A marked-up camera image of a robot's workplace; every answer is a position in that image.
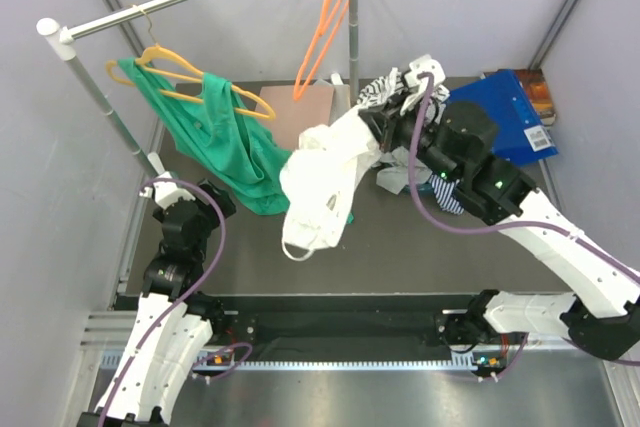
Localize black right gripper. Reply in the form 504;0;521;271
359;89;458;185

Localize white tank top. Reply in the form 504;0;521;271
279;107;381;262

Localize orange clothes hanger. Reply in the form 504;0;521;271
292;0;349;101

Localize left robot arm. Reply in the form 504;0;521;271
77;172;236;426

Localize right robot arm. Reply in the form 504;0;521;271
359;101;639;361

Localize green tank top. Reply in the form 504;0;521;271
118;58;291;216

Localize yellow clothes hanger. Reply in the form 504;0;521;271
105;4;276;121

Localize striped black white shirt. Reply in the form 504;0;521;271
356;67;408;108

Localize grey shirt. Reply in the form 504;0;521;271
376;147;409;195

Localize blue striped shirt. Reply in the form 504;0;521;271
429;174;464;215

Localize blue folder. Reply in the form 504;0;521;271
446;70;558;166

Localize silver clothes rack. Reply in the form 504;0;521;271
35;0;362;193

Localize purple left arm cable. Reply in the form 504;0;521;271
94;178;254;427

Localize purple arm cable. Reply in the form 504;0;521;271
407;71;640;382
94;178;254;427

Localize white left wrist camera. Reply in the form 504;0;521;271
138;171;196;209

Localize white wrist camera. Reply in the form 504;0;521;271
138;171;196;209
402;54;446;94

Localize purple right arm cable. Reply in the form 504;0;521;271
407;71;640;382

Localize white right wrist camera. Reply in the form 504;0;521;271
402;54;446;94

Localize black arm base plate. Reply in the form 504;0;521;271
198;293;473;361

